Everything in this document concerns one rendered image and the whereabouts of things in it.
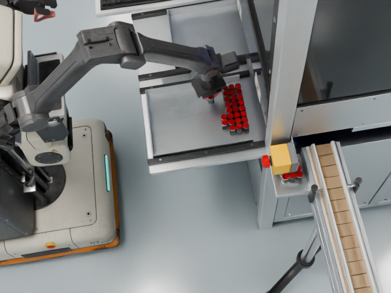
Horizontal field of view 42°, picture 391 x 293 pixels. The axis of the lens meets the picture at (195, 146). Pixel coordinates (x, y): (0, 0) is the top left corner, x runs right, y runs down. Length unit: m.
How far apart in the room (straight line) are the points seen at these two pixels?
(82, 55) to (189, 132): 0.66
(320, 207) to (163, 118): 0.62
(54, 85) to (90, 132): 1.21
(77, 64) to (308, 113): 0.65
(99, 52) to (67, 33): 2.06
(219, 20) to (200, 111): 0.40
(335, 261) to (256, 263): 0.97
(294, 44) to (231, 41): 0.80
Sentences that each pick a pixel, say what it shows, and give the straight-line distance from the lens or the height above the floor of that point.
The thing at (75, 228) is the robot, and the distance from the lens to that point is 2.39.
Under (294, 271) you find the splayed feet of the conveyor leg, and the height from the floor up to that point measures 0.13.
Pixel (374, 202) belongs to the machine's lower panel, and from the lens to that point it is 2.51.
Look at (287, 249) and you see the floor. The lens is 2.55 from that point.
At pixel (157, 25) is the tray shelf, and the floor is 0.88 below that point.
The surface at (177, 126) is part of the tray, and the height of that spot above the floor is 0.88.
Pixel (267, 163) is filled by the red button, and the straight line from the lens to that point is 1.59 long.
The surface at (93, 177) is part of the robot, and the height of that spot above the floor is 0.28.
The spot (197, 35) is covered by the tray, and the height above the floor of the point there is 0.88.
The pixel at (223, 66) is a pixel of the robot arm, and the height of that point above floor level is 1.13.
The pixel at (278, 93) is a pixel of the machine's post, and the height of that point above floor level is 1.31.
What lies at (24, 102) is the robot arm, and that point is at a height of 1.28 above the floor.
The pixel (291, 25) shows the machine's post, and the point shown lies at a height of 1.58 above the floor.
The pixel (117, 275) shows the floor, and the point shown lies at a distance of 2.58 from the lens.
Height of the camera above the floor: 2.47
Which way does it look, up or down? 65 degrees down
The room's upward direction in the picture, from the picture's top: 11 degrees counter-clockwise
